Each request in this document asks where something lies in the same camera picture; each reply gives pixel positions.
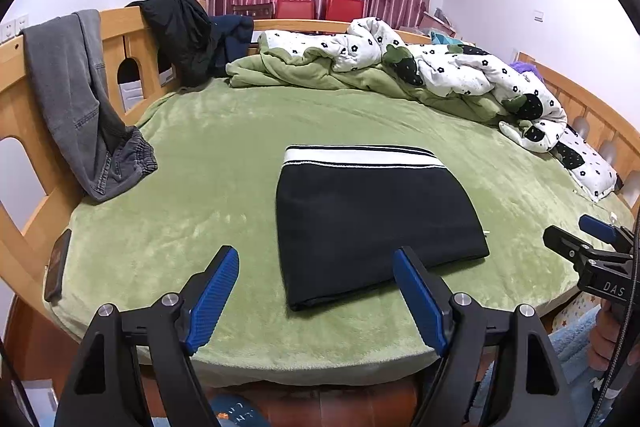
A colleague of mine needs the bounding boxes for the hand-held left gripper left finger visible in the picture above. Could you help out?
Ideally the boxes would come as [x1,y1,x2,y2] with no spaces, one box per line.
[54,245,241,427]

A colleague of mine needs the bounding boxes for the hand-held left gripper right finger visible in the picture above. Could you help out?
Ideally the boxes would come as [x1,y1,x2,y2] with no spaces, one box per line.
[392,246,581,427]

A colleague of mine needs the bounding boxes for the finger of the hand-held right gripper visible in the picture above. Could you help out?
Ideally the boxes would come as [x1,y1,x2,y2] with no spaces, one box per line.
[579,214,636,248]
[543,225,608,273]

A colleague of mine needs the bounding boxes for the black pants with white stripes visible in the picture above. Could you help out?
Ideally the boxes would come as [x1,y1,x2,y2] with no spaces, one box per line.
[276,145,490,312]

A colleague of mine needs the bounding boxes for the light blue pajama pants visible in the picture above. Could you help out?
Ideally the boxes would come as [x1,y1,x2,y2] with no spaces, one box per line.
[475,292,621,427]

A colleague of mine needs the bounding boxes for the person's right hand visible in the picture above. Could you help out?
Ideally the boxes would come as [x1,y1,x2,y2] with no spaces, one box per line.
[589,304,640,370]

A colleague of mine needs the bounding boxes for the floral white pillow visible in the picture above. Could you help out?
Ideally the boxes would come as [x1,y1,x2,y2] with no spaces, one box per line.
[547,124,619,204]

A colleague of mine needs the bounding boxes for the dark blue slipper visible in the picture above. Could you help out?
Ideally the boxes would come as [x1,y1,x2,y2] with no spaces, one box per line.
[207,394,271,427]

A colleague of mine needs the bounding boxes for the green fleece bed blanket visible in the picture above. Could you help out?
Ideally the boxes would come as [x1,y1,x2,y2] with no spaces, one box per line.
[44,77,636,388]

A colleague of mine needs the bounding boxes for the black smartphone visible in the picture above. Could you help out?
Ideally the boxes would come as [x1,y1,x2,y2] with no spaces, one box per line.
[44,229,72,303]

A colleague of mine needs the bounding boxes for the floral white and green quilt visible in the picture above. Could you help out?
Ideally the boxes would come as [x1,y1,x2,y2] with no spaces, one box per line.
[226,18,571,155]

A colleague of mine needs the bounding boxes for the grey jeans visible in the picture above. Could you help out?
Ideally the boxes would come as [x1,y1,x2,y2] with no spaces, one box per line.
[20,9,158,204]

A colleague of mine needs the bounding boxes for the navy garment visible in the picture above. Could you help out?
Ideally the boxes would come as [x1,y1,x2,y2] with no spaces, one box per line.
[207,14,255,78]

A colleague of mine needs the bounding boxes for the black garment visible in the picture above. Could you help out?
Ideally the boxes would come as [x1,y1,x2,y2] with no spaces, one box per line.
[127,0,223,88]

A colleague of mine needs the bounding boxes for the dark wooden chair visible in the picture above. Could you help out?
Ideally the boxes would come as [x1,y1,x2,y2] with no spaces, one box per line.
[232,2,275,19]

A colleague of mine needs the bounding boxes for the red chair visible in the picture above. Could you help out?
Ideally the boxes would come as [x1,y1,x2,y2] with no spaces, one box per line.
[325,0,365,22]
[276,0,315,20]

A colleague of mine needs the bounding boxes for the black braided cable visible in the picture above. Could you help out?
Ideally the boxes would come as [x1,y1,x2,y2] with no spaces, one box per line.
[585,207,640,427]

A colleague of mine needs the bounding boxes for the wooden bed frame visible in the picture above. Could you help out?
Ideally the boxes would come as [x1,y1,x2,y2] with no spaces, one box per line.
[0,4,640,408]

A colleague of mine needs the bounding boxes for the white wall socket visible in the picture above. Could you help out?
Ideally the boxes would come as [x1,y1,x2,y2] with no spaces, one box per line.
[0,16,28,44]

